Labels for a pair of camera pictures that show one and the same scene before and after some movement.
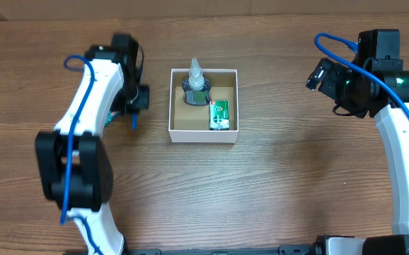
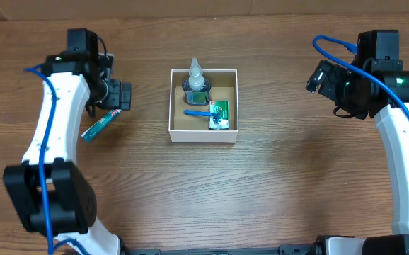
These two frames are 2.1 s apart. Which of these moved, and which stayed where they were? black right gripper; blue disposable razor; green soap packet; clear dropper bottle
Moved: blue disposable razor
Stayed: black right gripper; clear dropper bottle; green soap packet
